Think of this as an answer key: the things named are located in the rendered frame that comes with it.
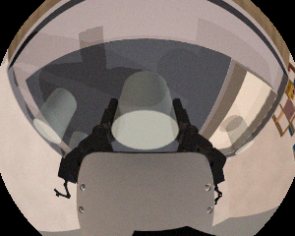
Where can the clear glass jar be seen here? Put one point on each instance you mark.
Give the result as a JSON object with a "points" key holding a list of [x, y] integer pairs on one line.
{"points": [[145, 116], [75, 139], [239, 134], [55, 115]]}

